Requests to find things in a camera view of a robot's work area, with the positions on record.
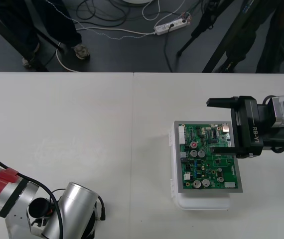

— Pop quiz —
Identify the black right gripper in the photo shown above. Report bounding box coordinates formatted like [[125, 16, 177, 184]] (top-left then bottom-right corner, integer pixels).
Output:
[[206, 95, 264, 159]]

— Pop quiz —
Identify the black slanted stand leg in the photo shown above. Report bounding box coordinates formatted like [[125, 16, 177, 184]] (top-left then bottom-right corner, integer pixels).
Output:
[[201, 0, 260, 74]]

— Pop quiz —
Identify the person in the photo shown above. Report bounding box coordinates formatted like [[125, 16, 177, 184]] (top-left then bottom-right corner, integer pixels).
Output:
[[0, 0, 91, 68], [219, 0, 284, 74]]

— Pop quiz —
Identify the black tripod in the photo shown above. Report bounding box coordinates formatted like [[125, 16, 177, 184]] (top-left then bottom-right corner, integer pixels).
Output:
[[176, 0, 223, 57]]

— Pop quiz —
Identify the white power strip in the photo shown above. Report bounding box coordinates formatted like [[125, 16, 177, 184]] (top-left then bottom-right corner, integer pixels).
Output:
[[154, 17, 190, 36]]

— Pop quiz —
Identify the green circuit board grey frame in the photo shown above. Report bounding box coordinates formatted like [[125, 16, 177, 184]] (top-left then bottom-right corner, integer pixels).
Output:
[[174, 120, 244, 194]]

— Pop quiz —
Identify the twisted white-blue floor cable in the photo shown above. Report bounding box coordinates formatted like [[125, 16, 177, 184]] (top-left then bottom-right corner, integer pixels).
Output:
[[44, 0, 155, 40]]

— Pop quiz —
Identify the black floor cable tangle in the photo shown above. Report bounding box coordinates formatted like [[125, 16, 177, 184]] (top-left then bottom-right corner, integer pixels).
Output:
[[68, 0, 174, 73]]

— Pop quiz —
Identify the white floor cable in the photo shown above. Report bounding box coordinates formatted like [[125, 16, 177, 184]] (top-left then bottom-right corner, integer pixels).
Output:
[[55, 20, 157, 73]]

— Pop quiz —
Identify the black slanted frame bar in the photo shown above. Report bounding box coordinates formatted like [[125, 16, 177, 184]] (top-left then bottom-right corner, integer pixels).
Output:
[[0, 4, 49, 73]]

